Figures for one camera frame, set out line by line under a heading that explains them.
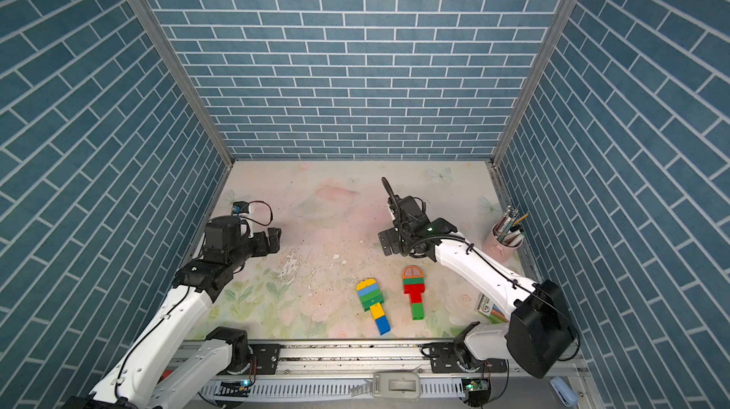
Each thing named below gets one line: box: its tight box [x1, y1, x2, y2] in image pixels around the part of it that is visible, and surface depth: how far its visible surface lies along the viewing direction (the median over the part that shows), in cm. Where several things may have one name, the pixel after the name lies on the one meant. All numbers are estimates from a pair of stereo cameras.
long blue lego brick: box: [357, 282, 380, 297], surface depth 86 cm
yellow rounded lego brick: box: [355, 277, 378, 292], surface depth 86 cm
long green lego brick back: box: [359, 289, 383, 303], surface depth 85 cm
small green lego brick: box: [411, 302, 425, 321], surface depth 82 cm
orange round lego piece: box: [402, 265, 424, 279], surface depth 88 cm
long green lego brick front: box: [403, 277, 425, 286], surface depth 88 cm
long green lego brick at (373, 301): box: [361, 295, 385, 312], surface depth 82 cm
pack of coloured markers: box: [475, 292, 510, 325], surface depth 82 cm
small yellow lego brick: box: [369, 302, 385, 320], surface depth 82 cm
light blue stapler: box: [549, 375, 578, 409], surface depth 70 cm
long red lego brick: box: [403, 283, 426, 294], surface depth 86 cm
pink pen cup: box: [482, 205, 529, 265], surface depth 88 cm
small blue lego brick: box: [375, 314, 391, 336], surface depth 80 cm
